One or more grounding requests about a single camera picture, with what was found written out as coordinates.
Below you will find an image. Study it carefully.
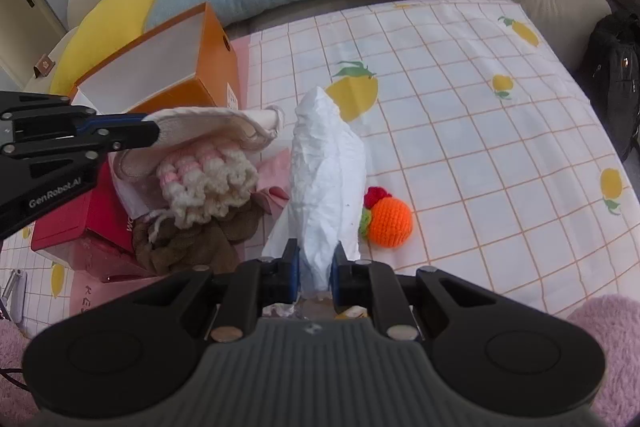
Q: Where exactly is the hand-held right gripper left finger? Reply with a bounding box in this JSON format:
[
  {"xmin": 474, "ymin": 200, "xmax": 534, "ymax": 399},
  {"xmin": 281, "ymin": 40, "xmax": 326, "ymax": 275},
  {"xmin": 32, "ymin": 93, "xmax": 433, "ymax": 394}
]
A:
[{"xmin": 148, "ymin": 238, "xmax": 301, "ymax": 342}]

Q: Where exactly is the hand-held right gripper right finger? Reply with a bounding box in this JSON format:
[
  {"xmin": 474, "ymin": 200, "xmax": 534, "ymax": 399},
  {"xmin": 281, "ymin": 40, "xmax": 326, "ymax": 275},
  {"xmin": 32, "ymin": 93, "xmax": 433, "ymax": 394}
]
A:
[{"xmin": 329, "ymin": 242, "xmax": 482, "ymax": 341}]

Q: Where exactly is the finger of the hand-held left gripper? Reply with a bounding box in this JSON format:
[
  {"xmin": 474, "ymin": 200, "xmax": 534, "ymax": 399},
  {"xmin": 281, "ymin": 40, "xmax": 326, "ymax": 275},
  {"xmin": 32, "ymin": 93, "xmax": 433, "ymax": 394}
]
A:
[
  {"xmin": 0, "ymin": 125, "xmax": 162, "ymax": 160},
  {"xmin": 12, "ymin": 105, "xmax": 157, "ymax": 138}
]

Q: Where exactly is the white tissue paper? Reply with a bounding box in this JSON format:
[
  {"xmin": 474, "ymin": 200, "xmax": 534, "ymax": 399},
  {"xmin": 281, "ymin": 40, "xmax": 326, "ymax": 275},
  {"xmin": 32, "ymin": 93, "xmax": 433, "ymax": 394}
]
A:
[{"xmin": 262, "ymin": 86, "xmax": 364, "ymax": 304}]

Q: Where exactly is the red box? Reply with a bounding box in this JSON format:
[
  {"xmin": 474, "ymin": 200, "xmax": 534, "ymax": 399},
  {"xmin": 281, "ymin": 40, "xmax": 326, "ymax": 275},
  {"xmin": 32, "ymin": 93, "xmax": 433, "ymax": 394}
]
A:
[{"xmin": 30, "ymin": 160, "xmax": 151, "ymax": 284}]

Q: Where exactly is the orange crochet ball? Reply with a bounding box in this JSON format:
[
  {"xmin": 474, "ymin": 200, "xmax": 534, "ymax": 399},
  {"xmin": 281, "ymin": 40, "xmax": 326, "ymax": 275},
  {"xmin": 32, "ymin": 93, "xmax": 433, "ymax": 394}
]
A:
[{"xmin": 371, "ymin": 198, "xmax": 415, "ymax": 250}]

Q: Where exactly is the pink white crochet piece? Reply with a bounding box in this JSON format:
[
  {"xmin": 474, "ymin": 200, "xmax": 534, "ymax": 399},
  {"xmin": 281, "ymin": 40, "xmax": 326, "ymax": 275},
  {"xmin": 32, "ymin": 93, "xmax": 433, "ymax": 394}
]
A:
[{"xmin": 148, "ymin": 142, "xmax": 260, "ymax": 242}]

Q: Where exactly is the yellow pillow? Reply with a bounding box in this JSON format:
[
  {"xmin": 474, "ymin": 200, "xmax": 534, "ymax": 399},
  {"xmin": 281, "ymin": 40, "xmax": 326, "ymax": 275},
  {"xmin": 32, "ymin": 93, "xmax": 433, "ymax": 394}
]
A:
[{"xmin": 49, "ymin": 0, "xmax": 173, "ymax": 98}]

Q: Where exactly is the red crochet ball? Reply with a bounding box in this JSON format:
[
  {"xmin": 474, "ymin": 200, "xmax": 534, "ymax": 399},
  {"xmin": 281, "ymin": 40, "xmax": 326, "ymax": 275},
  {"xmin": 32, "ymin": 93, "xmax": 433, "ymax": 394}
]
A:
[{"xmin": 363, "ymin": 186, "xmax": 392, "ymax": 210}]

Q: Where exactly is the pink cloth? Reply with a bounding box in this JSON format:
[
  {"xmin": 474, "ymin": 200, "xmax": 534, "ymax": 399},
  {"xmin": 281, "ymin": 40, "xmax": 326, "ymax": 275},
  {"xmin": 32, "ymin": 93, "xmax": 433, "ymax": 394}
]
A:
[{"xmin": 254, "ymin": 149, "xmax": 292, "ymax": 216}]

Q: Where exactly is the metal tool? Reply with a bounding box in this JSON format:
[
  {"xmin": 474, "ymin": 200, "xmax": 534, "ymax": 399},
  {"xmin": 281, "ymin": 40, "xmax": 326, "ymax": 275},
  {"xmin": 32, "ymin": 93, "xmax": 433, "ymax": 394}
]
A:
[{"xmin": 0, "ymin": 269, "xmax": 28, "ymax": 324}]

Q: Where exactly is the orange cardboard box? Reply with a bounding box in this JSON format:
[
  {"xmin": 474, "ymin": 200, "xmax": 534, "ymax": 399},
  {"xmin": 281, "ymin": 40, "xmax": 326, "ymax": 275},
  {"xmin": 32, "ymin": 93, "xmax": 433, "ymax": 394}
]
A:
[{"xmin": 69, "ymin": 2, "xmax": 242, "ymax": 114}]

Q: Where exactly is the brown towel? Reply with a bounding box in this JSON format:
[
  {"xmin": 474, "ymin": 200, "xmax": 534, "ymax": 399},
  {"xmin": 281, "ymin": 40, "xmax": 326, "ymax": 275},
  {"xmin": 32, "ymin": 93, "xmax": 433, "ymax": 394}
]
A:
[{"xmin": 132, "ymin": 202, "xmax": 274, "ymax": 279}]

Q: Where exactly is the lemon print bed sheet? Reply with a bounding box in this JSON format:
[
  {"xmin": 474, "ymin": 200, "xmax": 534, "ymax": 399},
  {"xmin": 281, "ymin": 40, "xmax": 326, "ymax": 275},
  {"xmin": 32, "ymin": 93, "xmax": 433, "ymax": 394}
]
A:
[{"xmin": 0, "ymin": 0, "xmax": 632, "ymax": 340}]

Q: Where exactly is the pink fluffy fabric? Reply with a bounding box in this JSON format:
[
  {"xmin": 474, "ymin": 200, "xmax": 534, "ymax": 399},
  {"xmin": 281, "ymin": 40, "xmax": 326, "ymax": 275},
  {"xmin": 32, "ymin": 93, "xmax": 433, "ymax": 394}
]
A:
[{"xmin": 0, "ymin": 293, "xmax": 640, "ymax": 427}]

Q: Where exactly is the black backpack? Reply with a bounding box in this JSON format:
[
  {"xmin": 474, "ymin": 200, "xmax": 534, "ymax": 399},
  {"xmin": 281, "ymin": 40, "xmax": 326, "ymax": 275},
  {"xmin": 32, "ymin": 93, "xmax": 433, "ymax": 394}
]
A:
[{"xmin": 578, "ymin": 12, "xmax": 640, "ymax": 164}]

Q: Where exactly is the black cable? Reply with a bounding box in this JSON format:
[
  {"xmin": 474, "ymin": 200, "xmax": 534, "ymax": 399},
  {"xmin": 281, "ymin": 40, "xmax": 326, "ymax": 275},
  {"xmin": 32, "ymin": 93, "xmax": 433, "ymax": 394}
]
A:
[{"xmin": 0, "ymin": 365, "xmax": 32, "ymax": 394}]

